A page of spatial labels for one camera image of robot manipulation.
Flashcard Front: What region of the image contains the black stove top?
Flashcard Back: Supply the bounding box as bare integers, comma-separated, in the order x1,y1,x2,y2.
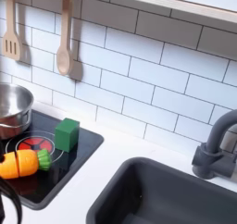
0,109,105,211

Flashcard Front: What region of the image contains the thin black cable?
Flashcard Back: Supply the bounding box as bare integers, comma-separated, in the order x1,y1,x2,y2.
0,176,23,224

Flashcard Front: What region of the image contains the green toy block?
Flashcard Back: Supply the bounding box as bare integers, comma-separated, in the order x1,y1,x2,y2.
54,118,81,154

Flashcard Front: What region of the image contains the wooden spoon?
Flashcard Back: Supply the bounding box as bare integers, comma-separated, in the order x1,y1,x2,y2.
56,0,76,76

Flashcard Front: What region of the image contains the dark grey sink basin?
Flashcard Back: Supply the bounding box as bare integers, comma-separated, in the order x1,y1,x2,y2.
85,156,237,224

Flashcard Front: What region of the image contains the wooden slotted spatula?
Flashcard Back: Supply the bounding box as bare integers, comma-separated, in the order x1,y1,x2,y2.
2,0,23,62

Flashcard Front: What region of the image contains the steel pot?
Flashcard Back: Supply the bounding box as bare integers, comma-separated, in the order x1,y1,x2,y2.
0,82,35,140

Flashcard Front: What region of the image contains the grey tap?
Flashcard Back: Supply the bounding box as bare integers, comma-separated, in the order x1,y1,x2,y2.
191,109,237,180

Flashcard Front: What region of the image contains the orange toy carrot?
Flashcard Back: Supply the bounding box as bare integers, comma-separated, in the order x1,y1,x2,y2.
0,148,53,180

